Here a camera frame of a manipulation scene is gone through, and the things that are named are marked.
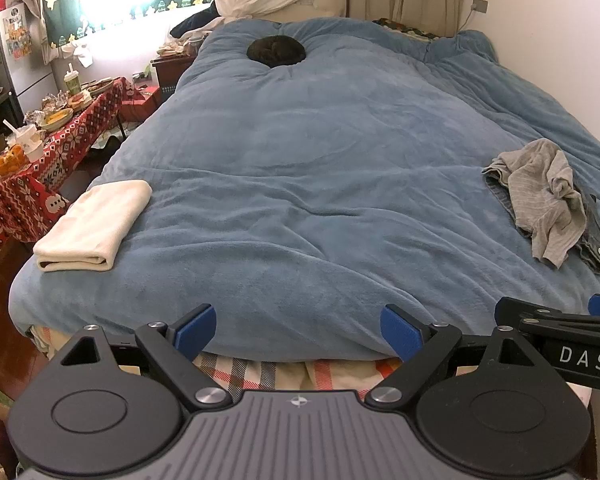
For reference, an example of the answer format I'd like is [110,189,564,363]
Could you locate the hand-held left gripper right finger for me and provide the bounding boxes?
[364,304,536,408]

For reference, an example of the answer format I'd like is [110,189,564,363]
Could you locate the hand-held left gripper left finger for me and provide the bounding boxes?
[60,304,233,408]

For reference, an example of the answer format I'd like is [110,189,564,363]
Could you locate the grey knit top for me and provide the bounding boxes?
[481,138,587,268]

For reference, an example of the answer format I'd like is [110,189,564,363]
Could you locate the denim jeans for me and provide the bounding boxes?
[482,167,600,275]

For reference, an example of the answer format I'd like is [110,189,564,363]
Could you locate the plaid bed sheet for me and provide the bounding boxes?
[27,325,406,393]

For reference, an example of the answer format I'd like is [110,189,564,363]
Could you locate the folded cream towel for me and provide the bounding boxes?
[32,180,153,273]

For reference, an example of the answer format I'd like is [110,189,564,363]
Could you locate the blue fleece blanket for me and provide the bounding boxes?
[9,16,600,362]

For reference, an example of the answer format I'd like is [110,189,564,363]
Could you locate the red patterned tablecloth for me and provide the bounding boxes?
[0,76,133,261]

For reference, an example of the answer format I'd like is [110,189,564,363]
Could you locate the white cup with straw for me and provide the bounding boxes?
[2,120,46,161]

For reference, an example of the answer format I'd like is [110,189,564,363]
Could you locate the yellow food bowl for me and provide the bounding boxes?
[40,107,74,131]

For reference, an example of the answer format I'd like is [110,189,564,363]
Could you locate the bag of oranges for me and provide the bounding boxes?
[0,145,28,177]

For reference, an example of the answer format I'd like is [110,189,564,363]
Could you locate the dark wooden nightstand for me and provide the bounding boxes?
[151,55,196,106]

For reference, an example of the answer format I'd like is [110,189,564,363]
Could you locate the green drink cup with straw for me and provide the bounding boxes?
[64,62,82,96]

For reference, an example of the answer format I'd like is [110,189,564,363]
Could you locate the dark patterned pillow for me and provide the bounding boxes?
[372,17,441,41]

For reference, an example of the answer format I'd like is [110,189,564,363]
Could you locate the white tied cloth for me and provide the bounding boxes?
[62,40,93,67]

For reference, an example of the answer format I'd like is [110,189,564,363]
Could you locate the dark blue pillow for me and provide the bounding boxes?
[170,2,226,41]

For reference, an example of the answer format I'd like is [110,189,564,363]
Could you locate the grey refrigerator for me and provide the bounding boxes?
[0,2,56,111]

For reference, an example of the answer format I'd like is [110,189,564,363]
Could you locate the green printed curtain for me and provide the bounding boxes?
[40,0,216,48]

